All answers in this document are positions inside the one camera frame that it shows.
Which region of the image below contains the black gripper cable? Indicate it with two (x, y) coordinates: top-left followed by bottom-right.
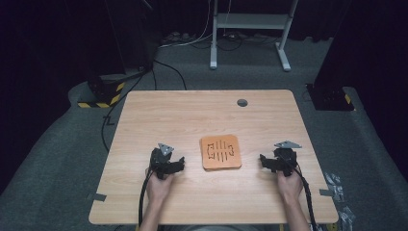
(293, 163), (319, 231)
(138, 167), (154, 227)

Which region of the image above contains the white cable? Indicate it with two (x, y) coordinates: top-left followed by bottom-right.
(158, 0), (215, 49)

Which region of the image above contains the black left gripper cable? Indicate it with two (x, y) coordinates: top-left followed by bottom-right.
(138, 167), (154, 227)

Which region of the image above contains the tangle of black cables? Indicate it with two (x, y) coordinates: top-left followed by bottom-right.
(191, 31), (281, 52)

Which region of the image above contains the white metal stand frame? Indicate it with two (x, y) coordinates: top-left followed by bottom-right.
(209, 0), (299, 72)

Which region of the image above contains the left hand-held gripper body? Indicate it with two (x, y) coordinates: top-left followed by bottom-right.
(149, 142), (175, 180)

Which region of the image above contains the black floor cable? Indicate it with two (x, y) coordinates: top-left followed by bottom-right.
(152, 59), (189, 91)
(100, 68), (152, 153)

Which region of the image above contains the clear plastic bag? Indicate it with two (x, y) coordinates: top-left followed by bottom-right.
(322, 172), (346, 204)
(338, 205), (356, 226)

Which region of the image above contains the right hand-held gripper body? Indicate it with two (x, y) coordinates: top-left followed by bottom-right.
(270, 140), (302, 178)

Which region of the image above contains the person's left hand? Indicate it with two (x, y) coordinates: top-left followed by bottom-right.
(146, 172), (176, 205)

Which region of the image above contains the person's right hand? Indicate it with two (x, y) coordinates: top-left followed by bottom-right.
(276, 169), (304, 202)

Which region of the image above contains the black yellow striped stand base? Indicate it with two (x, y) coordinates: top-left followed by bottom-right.
(77, 74), (126, 110)

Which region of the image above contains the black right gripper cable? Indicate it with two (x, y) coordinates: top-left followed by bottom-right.
(293, 163), (319, 231)

